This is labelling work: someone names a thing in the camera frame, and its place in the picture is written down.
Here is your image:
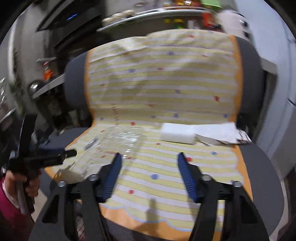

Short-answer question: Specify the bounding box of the white sponge block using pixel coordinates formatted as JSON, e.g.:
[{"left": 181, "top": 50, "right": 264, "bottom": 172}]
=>
[{"left": 159, "top": 123, "right": 196, "bottom": 145}]

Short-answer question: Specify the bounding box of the clear plastic tray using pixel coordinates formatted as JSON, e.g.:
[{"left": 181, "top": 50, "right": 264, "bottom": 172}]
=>
[{"left": 53, "top": 127, "right": 144, "bottom": 183}]

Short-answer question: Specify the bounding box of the person's left hand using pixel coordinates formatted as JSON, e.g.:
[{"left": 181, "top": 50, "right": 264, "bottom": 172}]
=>
[{"left": 4, "top": 171, "right": 40, "bottom": 200}]

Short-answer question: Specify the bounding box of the yellow striped dotted cloth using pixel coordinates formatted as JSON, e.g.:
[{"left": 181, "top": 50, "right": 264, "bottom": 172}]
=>
[{"left": 67, "top": 29, "right": 251, "bottom": 240}]

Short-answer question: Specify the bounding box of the white paper napkin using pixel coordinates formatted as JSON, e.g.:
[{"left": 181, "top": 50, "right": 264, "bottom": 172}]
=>
[{"left": 191, "top": 122, "right": 241, "bottom": 146}]

